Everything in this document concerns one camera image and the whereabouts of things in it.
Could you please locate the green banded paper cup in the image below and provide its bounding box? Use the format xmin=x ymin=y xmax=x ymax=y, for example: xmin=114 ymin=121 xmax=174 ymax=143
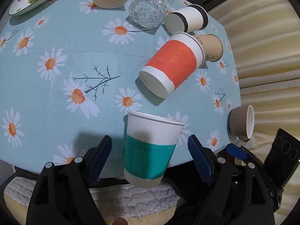
xmin=124 ymin=111 xmax=184 ymax=188

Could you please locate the brown kraft paper cup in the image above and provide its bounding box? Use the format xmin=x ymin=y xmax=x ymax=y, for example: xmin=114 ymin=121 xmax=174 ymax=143
xmin=194 ymin=34 xmax=223 ymax=62

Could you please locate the orange banded paper cup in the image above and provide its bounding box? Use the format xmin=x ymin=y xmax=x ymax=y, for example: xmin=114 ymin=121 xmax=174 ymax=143
xmin=139 ymin=32 xmax=205 ymax=99

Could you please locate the black striped white paper cup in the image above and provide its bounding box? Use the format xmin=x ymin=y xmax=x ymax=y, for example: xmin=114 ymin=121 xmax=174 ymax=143
xmin=164 ymin=4 xmax=209 ymax=34

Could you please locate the brown ceramic mug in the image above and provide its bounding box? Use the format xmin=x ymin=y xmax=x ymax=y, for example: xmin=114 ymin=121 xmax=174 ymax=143
xmin=228 ymin=105 xmax=255 ymax=140

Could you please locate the white lace chair cushion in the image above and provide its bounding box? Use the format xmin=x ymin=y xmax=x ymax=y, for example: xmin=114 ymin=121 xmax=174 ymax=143
xmin=4 ymin=177 xmax=183 ymax=224

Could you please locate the daisy print blue tablecloth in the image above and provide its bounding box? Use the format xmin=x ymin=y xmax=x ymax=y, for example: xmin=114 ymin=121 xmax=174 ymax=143
xmin=1 ymin=0 xmax=241 ymax=178

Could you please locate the cream pleated curtain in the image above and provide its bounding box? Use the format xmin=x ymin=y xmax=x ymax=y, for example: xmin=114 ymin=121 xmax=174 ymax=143
xmin=207 ymin=0 xmax=300 ymax=225

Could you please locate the clear cut glass tumbler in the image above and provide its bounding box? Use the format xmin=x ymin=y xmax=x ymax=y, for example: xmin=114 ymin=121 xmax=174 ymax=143
xmin=129 ymin=0 xmax=171 ymax=29

